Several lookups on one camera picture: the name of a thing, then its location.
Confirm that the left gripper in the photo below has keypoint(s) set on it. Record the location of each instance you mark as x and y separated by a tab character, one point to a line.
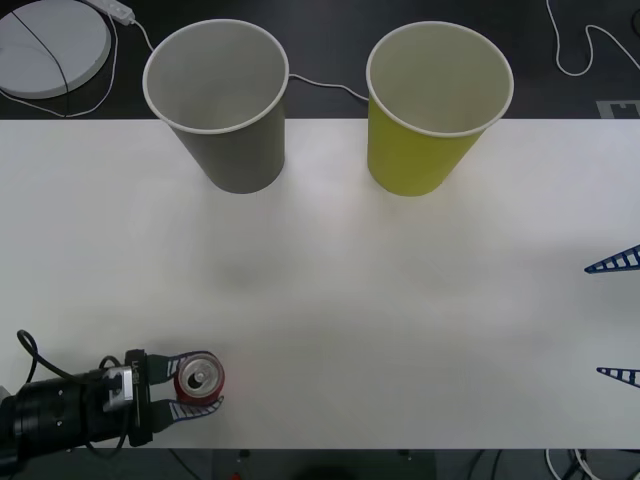
141	400

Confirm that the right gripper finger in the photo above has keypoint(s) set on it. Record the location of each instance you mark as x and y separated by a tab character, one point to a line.
622	261
625	374

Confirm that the red drink can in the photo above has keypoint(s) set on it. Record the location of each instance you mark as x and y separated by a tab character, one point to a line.
200	380

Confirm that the yellow-green waste bin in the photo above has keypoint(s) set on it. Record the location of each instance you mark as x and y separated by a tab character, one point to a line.
410	160

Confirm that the grey waste bin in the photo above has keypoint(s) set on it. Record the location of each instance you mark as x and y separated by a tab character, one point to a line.
235	150

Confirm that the white round disc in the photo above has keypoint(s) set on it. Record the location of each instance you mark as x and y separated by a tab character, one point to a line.
35	55

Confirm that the white power strip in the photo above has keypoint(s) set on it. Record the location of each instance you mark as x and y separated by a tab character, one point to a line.
117	10

